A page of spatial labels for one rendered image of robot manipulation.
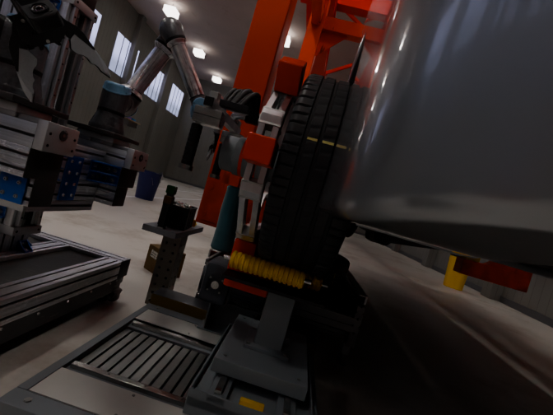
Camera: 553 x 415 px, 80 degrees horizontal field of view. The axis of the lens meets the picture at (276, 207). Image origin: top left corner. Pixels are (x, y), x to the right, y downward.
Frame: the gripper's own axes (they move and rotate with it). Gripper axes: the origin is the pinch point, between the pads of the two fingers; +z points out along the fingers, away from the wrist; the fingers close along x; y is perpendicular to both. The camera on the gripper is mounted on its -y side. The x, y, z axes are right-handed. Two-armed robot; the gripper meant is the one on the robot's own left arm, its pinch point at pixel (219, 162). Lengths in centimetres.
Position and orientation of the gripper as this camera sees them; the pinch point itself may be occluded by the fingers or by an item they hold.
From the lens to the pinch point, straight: 197.5
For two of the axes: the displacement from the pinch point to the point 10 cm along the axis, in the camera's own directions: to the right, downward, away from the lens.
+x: 9.8, 1.8, -0.2
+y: -1.2, 5.5, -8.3
